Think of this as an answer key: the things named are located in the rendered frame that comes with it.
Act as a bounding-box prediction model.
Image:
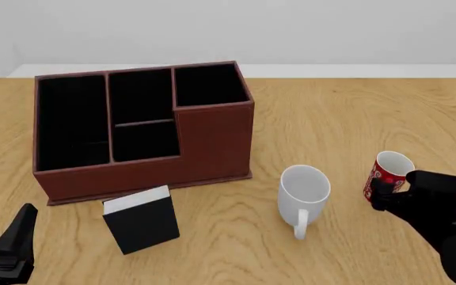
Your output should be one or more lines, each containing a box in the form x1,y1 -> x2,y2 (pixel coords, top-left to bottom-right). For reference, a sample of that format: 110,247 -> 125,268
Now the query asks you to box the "black book with white pages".
101,184 -> 181,256

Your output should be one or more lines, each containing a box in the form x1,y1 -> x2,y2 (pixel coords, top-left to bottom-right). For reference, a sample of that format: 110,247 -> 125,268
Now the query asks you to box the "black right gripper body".
384,189 -> 456,228

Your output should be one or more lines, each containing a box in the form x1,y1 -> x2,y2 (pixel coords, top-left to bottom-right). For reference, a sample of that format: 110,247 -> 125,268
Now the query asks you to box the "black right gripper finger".
370,177 -> 401,212

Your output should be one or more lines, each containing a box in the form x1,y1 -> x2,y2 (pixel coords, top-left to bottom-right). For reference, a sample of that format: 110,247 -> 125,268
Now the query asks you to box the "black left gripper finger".
0,203 -> 39,263

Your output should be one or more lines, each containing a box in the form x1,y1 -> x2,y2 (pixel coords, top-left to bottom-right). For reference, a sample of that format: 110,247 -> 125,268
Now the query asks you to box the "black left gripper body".
0,260 -> 36,285

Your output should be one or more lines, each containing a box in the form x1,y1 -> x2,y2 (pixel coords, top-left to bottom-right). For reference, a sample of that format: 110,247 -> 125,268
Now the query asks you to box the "white mug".
277,164 -> 332,241

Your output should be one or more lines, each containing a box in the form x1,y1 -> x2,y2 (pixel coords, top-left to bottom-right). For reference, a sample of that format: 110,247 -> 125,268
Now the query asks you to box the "red-brown desk caddy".
32,60 -> 256,207

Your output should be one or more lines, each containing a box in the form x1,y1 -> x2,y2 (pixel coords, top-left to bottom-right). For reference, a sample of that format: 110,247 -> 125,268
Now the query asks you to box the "black flat plate on stalk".
405,169 -> 456,196

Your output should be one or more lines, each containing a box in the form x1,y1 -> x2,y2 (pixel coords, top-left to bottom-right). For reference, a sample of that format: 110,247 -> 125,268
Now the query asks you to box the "red patterned mug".
362,150 -> 416,206

